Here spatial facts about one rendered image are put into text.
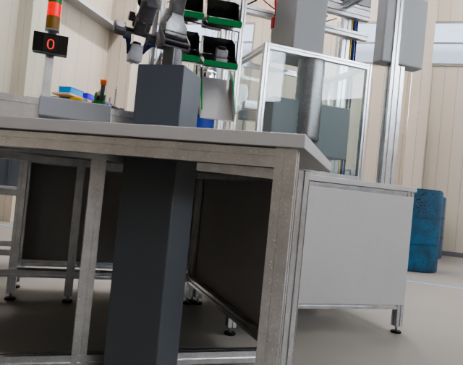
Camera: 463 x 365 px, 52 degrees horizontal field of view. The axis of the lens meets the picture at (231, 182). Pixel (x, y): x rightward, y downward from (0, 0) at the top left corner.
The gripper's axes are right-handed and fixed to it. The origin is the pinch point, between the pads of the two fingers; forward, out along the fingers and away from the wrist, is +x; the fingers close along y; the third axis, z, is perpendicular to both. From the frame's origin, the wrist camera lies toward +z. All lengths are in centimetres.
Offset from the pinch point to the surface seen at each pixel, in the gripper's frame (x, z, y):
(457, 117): 155, 418, -632
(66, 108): 10.4, -32.9, 20.7
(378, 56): -4, 70, -148
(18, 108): 17.3, -28.3, 33.7
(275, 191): -21, -93, -19
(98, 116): 10.3, -33.8, 10.9
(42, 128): -2, -62, 27
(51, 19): 6.8, 17.0, 29.0
